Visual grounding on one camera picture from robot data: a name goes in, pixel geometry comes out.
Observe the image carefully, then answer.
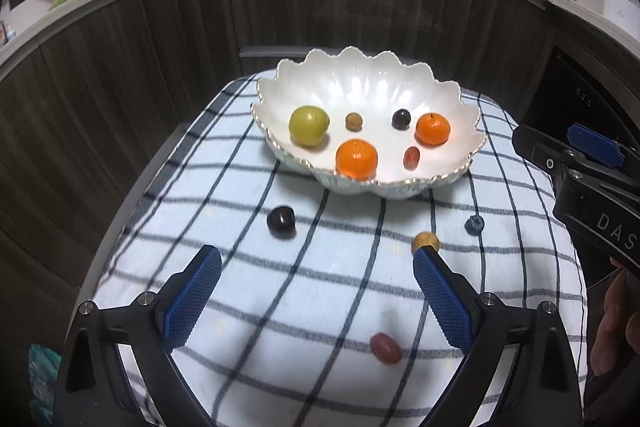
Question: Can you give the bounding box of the teal plastic bag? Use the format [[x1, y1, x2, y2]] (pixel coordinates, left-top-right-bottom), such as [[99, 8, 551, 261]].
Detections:
[[27, 343, 64, 414]]

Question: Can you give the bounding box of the blue checkered cloth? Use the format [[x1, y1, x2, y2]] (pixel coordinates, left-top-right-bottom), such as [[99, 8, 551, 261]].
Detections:
[[92, 74, 589, 427]]

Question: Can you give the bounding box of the black built-in oven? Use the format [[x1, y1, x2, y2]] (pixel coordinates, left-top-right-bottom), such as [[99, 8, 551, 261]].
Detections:
[[522, 44, 640, 152]]

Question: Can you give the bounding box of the white scalloped bowl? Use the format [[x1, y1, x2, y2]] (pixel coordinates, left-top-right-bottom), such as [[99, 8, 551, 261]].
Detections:
[[250, 47, 489, 202]]

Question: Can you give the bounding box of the white box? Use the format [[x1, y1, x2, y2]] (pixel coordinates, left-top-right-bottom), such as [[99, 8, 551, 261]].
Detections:
[[600, 0, 640, 34]]

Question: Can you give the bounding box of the yellow-green round guava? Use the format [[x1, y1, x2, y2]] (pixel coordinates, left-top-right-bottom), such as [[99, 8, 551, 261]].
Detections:
[[288, 105, 331, 149]]

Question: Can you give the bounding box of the dark purple plum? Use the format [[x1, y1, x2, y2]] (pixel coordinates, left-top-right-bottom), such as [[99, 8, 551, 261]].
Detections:
[[266, 205, 295, 239]]

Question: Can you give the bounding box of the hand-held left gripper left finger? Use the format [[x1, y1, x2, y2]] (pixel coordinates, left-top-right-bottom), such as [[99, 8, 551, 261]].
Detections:
[[52, 245, 223, 427]]

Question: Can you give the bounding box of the person's right hand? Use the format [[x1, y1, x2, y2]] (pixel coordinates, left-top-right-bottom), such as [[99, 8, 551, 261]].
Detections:
[[590, 256, 640, 378]]

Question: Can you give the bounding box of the dark wood kitchen cabinet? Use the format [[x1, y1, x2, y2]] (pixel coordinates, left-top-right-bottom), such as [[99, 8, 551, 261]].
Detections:
[[0, 0, 640, 308]]

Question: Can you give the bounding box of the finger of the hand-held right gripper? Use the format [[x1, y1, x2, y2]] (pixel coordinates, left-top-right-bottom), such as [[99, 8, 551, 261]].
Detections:
[[566, 123, 640, 188], [511, 123, 573, 178]]

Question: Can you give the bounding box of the orange tangerine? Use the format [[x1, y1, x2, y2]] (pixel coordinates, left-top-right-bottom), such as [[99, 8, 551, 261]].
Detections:
[[335, 139, 378, 180], [415, 113, 451, 146]]

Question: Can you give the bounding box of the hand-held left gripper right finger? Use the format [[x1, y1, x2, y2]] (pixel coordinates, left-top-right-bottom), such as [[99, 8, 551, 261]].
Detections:
[[413, 248, 584, 427]]

